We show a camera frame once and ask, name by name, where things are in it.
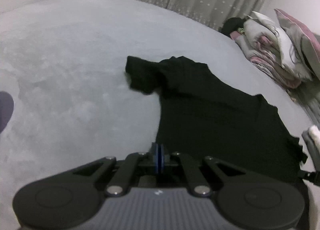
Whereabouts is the black item behind duvet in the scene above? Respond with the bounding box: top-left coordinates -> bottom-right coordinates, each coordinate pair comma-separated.
220,17 -> 246,37

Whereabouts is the folded floral duvet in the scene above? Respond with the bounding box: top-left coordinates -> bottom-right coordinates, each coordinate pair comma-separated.
230,12 -> 312,89

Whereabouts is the pink grey pillow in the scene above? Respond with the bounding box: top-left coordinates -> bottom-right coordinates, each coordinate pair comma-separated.
274,9 -> 319,79

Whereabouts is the black t-shirt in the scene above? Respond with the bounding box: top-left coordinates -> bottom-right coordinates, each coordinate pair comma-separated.
125,56 -> 308,182

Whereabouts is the grey quilted bedspread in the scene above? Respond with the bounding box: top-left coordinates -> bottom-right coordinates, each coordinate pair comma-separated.
287,78 -> 320,127

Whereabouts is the white folded garment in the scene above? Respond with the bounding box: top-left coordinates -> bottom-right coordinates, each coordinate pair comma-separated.
308,125 -> 320,151

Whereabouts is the round phone stand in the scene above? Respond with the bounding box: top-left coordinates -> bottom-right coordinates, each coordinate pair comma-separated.
0,91 -> 14,132

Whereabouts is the grey folded garment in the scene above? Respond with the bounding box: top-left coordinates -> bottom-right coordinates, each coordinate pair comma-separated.
302,131 -> 320,171

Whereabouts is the grey bed sheet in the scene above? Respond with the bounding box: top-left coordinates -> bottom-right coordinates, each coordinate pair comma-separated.
1,0 -> 312,229

